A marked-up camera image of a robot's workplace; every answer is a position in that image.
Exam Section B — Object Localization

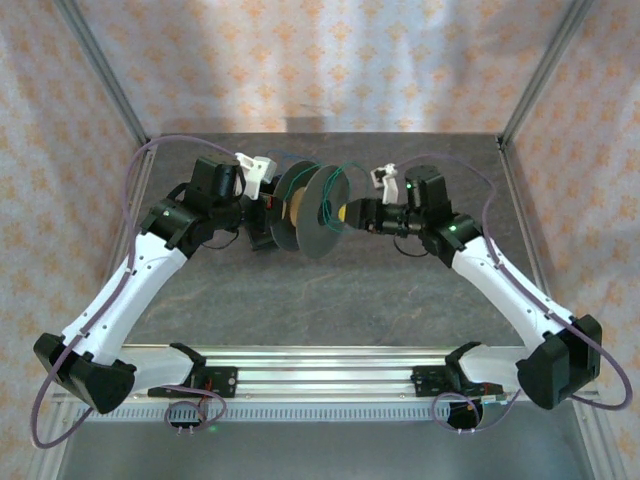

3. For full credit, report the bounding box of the green cable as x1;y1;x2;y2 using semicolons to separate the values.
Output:
287;163;350;236

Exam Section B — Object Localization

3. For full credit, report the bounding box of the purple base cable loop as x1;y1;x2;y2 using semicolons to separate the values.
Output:
432;389;521;435
164;392;227;426

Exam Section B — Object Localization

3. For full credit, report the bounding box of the grey metal shelf plate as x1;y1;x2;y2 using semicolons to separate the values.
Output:
29;419;601;480

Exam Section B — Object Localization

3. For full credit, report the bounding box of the aluminium table side rail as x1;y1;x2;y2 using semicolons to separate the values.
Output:
496;137;552;301
121;144;155;236

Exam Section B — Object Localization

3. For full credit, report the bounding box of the slotted grey cable duct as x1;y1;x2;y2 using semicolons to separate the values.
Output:
52;403;451;422

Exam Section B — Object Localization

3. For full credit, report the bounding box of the aluminium frame post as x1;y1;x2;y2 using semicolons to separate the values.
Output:
53;0;150;145
498;0;597;147

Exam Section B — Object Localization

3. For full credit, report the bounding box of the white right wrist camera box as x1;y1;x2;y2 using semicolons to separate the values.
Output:
369;162;401;205

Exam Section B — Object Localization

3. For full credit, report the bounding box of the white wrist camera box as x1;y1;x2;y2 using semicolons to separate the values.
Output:
234;151;280;200
369;162;401;205

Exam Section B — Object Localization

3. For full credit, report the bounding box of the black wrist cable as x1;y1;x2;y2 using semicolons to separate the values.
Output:
393;233;429;260
207;227;244;251

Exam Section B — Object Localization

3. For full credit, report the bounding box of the black open box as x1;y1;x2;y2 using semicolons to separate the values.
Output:
246;219;276;253

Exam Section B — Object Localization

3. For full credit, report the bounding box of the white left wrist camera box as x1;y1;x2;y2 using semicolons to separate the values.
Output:
234;151;280;200

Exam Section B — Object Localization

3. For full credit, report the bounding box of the grey perforated cable spool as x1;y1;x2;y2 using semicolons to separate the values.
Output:
268;160;351;260

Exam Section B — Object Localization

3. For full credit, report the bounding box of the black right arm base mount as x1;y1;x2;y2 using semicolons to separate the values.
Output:
412;366;451;399

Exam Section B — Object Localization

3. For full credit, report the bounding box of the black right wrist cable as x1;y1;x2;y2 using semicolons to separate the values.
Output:
393;233;429;260

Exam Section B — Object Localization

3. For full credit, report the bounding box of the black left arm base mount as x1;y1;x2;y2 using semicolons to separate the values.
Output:
199;366;239;400

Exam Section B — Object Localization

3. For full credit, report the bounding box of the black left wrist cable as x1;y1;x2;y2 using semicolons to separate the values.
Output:
207;227;244;251

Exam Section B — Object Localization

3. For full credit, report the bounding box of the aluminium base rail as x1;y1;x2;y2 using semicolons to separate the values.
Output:
49;343;596;404

